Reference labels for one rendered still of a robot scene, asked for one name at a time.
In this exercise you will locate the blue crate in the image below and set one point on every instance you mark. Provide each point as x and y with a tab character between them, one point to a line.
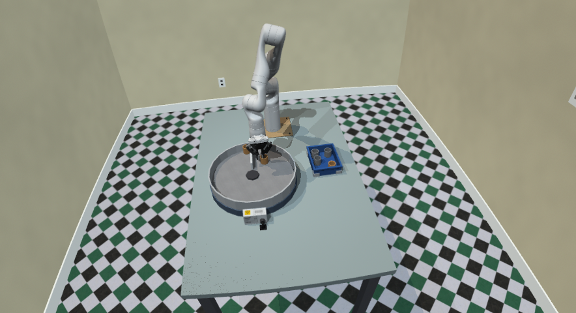
323	169

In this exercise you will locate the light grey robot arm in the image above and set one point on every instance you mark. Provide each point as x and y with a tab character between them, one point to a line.
254	104

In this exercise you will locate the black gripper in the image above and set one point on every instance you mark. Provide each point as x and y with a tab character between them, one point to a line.
259	146

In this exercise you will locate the grey round turntable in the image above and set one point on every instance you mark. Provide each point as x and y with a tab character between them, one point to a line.
245	189

